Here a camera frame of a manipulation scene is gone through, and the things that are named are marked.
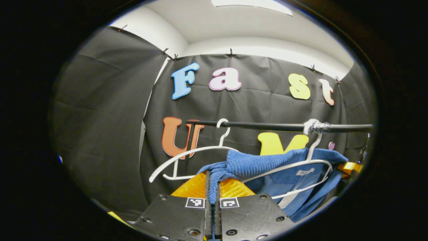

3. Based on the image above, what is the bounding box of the white hanger with taped hook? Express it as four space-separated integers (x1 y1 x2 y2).
241 119 334 200

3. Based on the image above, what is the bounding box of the large ceiling light panel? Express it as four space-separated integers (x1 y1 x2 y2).
211 0 293 16

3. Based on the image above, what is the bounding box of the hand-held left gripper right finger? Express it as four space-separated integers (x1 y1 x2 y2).
216 177 295 241

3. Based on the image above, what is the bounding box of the white plastic hanger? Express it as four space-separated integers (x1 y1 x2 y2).
149 118 239 183

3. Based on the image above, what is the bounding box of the blue jacket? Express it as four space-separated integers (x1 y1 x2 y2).
197 148 349 223

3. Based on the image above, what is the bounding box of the black clothes rack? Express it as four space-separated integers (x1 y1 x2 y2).
182 119 374 176

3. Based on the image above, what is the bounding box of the row of black cloth clips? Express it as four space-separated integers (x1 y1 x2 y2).
118 24 341 84

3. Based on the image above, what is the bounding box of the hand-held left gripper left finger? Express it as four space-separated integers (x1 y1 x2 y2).
134 171 212 241

